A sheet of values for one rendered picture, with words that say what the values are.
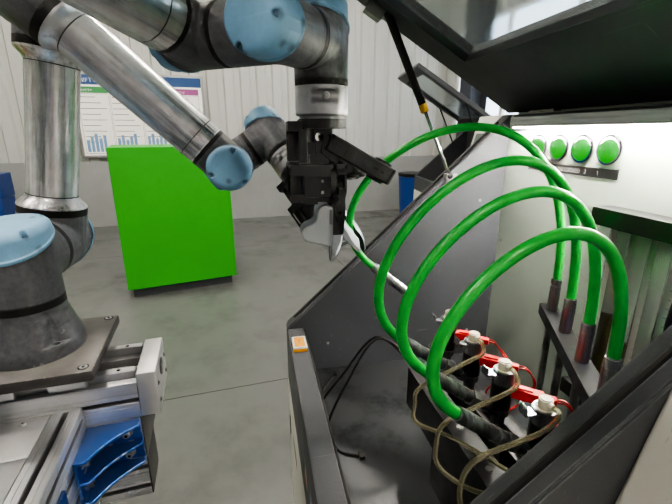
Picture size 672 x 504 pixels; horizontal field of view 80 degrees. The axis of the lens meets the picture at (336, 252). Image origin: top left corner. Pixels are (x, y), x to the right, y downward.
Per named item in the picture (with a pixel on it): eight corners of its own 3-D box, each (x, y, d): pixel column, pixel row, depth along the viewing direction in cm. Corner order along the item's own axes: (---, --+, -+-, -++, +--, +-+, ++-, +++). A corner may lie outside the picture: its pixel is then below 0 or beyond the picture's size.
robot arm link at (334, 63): (276, -9, 51) (309, 9, 58) (279, 84, 54) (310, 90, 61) (331, -19, 47) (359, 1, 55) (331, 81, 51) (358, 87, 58)
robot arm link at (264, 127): (245, 136, 88) (277, 115, 89) (271, 174, 86) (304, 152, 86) (233, 118, 81) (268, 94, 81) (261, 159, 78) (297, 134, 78)
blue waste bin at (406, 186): (390, 215, 715) (392, 171, 693) (420, 213, 732) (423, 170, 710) (405, 222, 660) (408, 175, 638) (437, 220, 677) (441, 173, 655)
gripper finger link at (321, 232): (302, 261, 63) (300, 203, 60) (339, 259, 64) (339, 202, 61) (304, 267, 60) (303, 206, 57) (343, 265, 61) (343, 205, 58)
